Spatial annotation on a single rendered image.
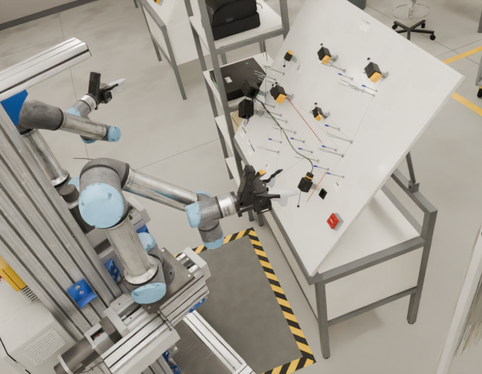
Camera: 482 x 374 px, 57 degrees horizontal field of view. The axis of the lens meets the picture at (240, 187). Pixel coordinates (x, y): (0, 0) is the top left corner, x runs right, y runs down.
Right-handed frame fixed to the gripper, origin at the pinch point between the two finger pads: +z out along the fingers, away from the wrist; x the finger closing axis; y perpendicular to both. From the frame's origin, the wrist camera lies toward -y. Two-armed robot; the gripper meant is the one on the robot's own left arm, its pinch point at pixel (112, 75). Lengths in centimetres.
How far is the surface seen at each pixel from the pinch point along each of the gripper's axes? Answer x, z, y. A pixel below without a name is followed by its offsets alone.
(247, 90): 53, 44, 26
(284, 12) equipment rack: 62, 80, -4
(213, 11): 27, 63, -8
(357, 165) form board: 125, -10, 13
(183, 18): -98, 236, 92
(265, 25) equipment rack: 51, 81, 5
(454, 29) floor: 171, 385, 135
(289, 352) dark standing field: 111, -42, 144
